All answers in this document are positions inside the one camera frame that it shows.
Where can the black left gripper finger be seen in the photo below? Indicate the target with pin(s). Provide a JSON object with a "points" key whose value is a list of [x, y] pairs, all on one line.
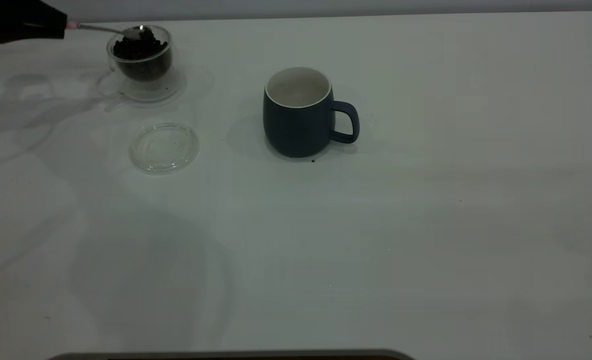
{"points": [[31, 22]]}

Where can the dark grey-blue ceramic mug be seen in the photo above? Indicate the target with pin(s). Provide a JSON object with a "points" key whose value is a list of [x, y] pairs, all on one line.
{"points": [[298, 130]]}

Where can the dark coffee beans pile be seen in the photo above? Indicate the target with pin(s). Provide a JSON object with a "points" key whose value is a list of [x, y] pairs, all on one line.
{"points": [[141, 57]]}

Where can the clear round glass saucer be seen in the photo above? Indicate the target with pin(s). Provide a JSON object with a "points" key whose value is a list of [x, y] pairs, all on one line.
{"points": [[165, 150]]}

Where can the clear double-wall glass cup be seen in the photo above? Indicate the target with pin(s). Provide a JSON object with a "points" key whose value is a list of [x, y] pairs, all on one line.
{"points": [[148, 87]]}

